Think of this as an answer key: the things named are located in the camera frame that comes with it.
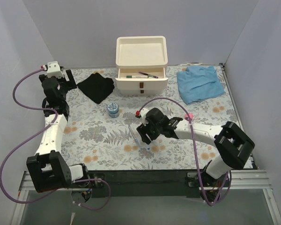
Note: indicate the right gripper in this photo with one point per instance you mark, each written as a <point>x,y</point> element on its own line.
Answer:
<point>145,133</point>

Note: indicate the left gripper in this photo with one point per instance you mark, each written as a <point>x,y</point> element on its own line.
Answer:
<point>67,82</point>

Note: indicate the pink-capped tube of pencils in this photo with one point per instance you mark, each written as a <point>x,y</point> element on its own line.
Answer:
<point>188,116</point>

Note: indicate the blue round tin jar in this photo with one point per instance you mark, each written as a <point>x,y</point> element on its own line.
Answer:
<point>113,109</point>

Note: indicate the white marker green cap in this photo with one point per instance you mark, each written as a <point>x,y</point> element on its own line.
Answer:
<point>136,76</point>

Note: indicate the purple clear pen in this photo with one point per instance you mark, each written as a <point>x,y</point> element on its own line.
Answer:
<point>149,75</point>

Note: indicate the cream three-drawer organizer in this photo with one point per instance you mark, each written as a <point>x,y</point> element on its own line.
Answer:
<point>146,54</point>

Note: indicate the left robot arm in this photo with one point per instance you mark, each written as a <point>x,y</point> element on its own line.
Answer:
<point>47,168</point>

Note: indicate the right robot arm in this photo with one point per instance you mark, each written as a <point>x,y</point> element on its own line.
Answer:
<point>233,144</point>

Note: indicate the black folded cloth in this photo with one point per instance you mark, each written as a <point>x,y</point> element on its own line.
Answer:
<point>96,87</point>

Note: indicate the floral patterned table mat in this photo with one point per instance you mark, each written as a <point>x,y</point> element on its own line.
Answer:
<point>104,143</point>

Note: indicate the blue folded cloth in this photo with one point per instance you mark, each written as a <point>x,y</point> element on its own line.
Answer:
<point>199,83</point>

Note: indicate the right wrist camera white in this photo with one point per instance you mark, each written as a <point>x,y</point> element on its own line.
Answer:
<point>142,115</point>

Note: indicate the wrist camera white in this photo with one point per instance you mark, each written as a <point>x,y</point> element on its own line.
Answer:
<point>53,69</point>
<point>142,115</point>

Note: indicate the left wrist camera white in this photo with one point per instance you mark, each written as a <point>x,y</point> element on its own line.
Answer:
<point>53,69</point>

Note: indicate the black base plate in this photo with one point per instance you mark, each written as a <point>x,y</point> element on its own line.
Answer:
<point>139,183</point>

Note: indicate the aluminium rail frame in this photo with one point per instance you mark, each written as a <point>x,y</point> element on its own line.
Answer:
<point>250,201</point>

